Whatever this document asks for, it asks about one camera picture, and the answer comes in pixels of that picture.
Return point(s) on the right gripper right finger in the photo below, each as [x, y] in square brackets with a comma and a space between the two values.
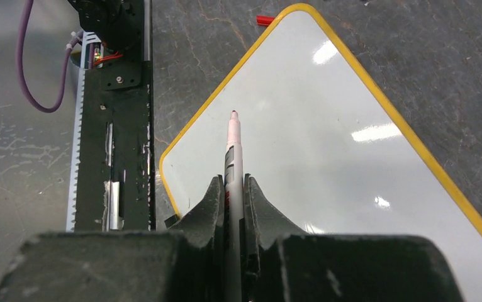
[282, 262]

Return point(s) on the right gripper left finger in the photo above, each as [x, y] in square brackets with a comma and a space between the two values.
[183, 263]

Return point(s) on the red whiteboard marker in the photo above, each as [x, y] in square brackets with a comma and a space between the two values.
[234, 207]

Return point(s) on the whiteboard with yellow edge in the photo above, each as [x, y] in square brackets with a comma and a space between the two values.
[327, 146]

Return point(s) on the red object behind right arm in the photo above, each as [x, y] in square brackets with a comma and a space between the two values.
[264, 20]

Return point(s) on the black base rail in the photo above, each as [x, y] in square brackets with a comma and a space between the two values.
[114, 187]

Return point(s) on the white cable duct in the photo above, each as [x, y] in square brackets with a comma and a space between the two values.
[88, 39]

